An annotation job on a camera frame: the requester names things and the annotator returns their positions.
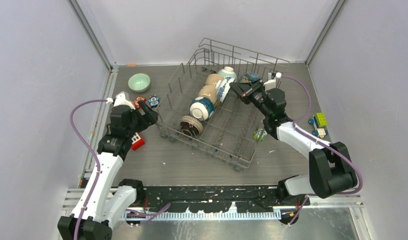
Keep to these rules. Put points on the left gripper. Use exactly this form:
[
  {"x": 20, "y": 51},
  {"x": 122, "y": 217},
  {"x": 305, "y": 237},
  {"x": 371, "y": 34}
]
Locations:
[{"x": 149, "y": 116}]

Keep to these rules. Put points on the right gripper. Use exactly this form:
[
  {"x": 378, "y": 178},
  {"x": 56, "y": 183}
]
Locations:
[{"x": 246, "y": 89}]

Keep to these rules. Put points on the blue floral white bowl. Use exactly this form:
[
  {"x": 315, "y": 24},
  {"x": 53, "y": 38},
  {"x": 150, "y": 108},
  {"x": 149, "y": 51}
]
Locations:
[{"x": 223, "y": 87}]

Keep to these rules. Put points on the pale green celadon bowl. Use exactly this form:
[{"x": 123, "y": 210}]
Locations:
[{"x": 139, "y": 82}]

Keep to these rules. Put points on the brown ribbed bowl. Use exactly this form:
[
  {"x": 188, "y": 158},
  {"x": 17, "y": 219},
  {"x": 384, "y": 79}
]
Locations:
[{"x": 191, "y": 126}]

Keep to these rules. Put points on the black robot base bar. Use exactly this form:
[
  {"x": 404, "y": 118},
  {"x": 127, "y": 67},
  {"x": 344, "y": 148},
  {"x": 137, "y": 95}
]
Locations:
[{"x": 245, "y": 200}]

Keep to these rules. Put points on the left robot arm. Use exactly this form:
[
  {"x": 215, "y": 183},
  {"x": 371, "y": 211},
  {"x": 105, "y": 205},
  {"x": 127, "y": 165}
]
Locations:
[{"x": 95, "y": 216}]

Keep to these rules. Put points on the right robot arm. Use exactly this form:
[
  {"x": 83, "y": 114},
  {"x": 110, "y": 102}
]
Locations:
[{"x": 331, "y": 171}]

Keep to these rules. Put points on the dark teal painted bowl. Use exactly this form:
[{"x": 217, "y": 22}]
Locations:
[{"x": 249, "y": 77}]

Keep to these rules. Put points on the red owl toy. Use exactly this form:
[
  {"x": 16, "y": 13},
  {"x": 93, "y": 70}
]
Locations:
[{"x": 137, "y": 100}]

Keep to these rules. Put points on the light green striped bowl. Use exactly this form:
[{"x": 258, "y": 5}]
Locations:
[{"x": 228, "y": 73}]

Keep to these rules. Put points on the red toy block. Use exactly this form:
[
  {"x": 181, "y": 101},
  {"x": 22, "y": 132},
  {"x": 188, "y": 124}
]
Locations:
[{"x": 137, "y": 141}]

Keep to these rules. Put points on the beige bowl upper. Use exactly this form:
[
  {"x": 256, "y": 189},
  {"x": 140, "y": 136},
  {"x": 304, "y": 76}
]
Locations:
[{"x": 214, "y": 80}]

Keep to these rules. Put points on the beige bowl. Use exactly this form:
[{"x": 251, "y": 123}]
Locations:
[
  {"x": 214, "y": 80},
  {"x": 210, "y": 92}
]

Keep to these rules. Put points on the beige bowl lower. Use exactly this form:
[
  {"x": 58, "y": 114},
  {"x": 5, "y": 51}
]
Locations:
[{"x": 210, "y": 92}]

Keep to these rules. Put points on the teal and white bowl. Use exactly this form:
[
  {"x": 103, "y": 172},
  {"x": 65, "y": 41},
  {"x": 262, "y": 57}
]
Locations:
[{"x": 201, "y": 108}]

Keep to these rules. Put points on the green owl toy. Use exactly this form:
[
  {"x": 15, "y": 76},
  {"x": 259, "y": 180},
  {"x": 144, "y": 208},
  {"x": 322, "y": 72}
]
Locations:
[{"x": 260, "y": 134}]

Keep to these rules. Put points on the green blue toy car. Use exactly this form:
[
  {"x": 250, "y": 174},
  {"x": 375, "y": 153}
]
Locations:
[{"x": 319, "y": 123}]

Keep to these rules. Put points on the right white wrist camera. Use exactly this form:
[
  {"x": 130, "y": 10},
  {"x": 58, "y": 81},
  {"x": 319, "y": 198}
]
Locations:
[{"x": 273, "y": 80}]

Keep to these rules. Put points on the grey wire dish rack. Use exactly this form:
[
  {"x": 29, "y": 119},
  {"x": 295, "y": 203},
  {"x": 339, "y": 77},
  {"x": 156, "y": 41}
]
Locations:
[{"x": 228, "y": 134}]

